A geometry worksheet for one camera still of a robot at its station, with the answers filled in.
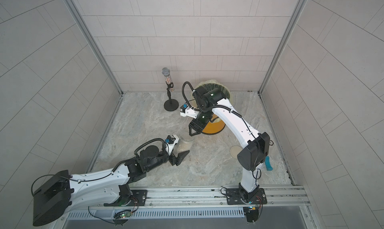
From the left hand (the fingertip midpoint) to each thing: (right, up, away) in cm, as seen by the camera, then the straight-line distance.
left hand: (186, 146), depth 75 cm
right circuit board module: (+30, -27, -9) cm, 41 cm away
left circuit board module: (-28, -28, -10) cm, 41 cm away
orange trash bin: (+18, +8, +22) cm, 29 cm away
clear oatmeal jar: (0, +5, -6) cm, 8 cm away
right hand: (+4, +9, -1) cm, 10 cm away
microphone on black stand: (-15, +21, +33) cm, 42 cm away
